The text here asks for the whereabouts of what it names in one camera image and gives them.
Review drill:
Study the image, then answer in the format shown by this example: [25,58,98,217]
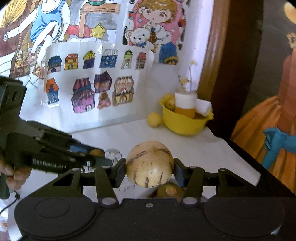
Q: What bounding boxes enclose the folded white paper piece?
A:
[195,99,212,116]

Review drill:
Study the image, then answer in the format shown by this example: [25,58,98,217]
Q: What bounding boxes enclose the striped pepino melon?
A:
[125,141,174,188]
[89,149,105,158]

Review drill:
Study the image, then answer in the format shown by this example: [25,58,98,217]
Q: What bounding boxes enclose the person left hand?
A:
[1,154,32,191]

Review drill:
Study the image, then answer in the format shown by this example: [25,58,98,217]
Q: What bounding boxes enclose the houses drawing paper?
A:
[20,42,154,133]

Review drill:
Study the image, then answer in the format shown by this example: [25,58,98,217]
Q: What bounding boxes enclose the black cable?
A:
[0,189,21,216]

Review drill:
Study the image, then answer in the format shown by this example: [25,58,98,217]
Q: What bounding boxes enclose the small yellow lemon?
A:
[147,112,162,128]

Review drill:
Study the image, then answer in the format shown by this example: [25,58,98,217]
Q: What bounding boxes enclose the white printed table mat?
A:
[0,119,261,241]

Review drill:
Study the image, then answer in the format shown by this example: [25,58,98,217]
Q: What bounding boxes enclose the yellow flower sprig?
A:
[178,60,197,93]

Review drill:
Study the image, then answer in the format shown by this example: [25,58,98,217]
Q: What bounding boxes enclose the yellow plastic bowl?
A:
[159,100,214,136]

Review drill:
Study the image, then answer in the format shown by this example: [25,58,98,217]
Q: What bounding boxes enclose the girl in orange dress painting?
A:
[231,1,295,191]

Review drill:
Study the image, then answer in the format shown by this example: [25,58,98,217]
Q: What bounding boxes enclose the white and orange jar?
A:
[175,91,197,118]

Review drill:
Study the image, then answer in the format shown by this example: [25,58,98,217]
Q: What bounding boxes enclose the yellow fruit in bowl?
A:
[162,93,175,111]

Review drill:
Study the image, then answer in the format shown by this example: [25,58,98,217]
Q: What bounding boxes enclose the cartoon children poster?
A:
[1,1,190,78]

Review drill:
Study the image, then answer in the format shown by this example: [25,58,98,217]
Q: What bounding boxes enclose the brownish striped melon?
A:
[149,182,184,201]

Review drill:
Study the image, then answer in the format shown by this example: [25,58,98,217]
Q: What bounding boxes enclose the wooden door frame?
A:
[197,0,230,101]

